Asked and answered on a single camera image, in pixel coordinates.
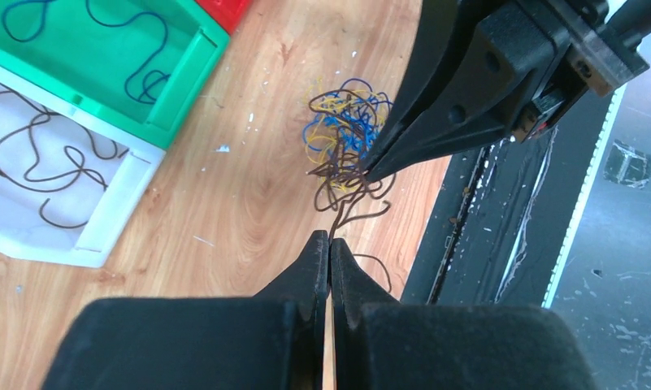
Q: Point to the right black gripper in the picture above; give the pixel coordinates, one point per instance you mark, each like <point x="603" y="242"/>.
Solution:
<point x="477" y="73"/>

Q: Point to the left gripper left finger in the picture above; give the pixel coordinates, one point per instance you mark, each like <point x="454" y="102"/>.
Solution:
<point x="271" y="340"/>

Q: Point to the cable ball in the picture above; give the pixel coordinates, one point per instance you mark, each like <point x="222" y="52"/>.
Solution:
<point x="346" y="122"/>

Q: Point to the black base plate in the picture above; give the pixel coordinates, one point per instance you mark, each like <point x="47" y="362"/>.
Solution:
<point x="503" y="213"/>

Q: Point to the green plastic bin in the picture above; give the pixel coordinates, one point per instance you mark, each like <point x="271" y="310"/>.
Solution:
<point x="137" y="65"/>

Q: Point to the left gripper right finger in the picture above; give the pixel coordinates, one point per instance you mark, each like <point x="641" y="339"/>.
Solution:
<point x="381" y="343"/>

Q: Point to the red plastic bin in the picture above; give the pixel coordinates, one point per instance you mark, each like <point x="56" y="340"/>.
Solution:
<point x="227" y="13"/>

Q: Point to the white plastic bin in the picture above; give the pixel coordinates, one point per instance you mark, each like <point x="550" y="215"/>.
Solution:
<point x="69" y="182"/>

